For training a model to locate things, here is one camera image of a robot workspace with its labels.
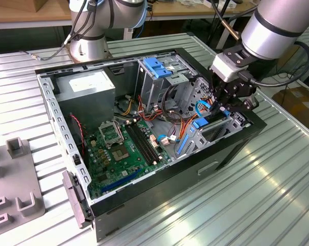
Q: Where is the copper cable connector rod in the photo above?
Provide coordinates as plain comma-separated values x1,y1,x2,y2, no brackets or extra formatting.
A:
220,18,241,41

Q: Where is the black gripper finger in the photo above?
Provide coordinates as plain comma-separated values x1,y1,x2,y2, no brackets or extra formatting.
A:
231,95,260,113
210,96,231,117

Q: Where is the metal socket cover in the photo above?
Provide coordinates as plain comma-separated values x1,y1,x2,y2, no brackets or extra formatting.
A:
97,119,125,147

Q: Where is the wooden desk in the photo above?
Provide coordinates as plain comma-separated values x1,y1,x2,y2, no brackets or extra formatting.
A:
0,0,257,50

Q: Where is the large brown cardboard box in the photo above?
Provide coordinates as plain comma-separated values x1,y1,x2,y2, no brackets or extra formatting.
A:
271,86,309,124

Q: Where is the CPU socket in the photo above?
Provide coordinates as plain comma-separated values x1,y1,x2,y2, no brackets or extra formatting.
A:
110,143,131,162

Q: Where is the black tripod stand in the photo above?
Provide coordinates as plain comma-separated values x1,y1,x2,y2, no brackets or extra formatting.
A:
207,0,233,55

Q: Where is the grey optical drive cage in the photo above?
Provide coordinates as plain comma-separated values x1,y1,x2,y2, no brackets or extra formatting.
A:
134,54,199,115

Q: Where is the black RAM slot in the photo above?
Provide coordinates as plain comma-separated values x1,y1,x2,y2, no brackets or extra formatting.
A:
135,121,161,163
128,122,155,165
132,122,158,164
125,123,151,166

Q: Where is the grey parts rack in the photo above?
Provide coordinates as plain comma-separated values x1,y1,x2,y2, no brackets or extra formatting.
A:
0,137,47,234

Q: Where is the long blue SATA wire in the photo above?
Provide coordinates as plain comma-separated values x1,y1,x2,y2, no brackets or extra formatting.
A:
194,100,212,117

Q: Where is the black cable with metal plug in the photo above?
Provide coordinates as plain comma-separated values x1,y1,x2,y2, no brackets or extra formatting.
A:
18,35,73,62

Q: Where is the yellow red wire bundle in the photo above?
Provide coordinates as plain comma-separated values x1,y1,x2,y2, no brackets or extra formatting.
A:
119,94,147,117

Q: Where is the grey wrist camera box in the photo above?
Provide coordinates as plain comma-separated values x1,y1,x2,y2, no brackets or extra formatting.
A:
210,52,250,83

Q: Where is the green motherboard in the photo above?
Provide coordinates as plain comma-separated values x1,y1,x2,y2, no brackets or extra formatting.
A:
84,118,173,200

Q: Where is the blue optical bay latch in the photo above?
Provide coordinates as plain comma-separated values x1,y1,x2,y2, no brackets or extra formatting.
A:
143,57,173,79

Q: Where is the perforated metal disk bay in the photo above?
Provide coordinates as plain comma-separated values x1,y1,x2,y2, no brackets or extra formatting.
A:
174,76,250,160

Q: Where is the blue expansion slot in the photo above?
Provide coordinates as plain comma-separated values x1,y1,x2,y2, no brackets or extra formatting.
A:
100,168,142,195

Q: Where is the black wire bundle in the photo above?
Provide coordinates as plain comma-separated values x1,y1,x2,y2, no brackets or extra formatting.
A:
161,86,187,125

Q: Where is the hard disk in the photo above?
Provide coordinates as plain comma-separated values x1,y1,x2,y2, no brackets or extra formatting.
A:
175,109,232,156

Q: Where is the orange red power wire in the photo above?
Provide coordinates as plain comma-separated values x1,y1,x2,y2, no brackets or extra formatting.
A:
181,95,231,141

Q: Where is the short blue SATA wire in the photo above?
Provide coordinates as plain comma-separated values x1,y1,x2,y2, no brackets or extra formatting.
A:
156,133,181,143

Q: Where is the grey case panel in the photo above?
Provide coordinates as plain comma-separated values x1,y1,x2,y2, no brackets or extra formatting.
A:
61,170,95,229

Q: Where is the grey power supply unit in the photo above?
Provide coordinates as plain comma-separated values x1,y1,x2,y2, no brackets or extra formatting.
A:
53,69,117,130

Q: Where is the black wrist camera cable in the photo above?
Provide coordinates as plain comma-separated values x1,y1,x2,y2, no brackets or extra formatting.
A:
238,40,309,88

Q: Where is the black open PC case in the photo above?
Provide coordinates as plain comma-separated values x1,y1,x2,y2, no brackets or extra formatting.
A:
35,47,267,241

